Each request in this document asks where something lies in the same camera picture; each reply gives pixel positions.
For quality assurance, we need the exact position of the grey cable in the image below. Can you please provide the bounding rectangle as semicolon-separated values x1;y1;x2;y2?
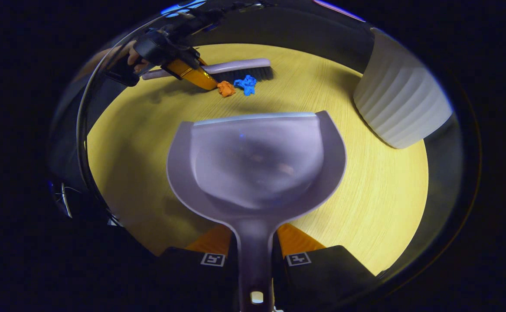
76;30;149;227

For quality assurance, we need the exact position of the white ribbed garbage bin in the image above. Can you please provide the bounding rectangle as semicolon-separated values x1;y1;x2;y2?
353;28;454;149

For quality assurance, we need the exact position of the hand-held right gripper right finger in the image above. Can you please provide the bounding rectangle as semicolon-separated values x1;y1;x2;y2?
272;223;377;312

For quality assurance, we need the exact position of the lilac small broom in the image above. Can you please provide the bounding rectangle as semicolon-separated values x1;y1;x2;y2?
142;58;275;84

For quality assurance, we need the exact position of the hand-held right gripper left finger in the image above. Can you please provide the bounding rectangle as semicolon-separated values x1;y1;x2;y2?
155;223;241;312

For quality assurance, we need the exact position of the orange paper trash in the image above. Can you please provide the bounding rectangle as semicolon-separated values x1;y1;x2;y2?
217;81;236;98

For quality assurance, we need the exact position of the blue paper trash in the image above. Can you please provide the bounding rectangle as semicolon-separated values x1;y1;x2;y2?
234;75;258;96

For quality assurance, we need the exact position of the lilac plastic dustpan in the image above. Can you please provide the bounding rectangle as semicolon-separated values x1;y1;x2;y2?
166;110;347;312

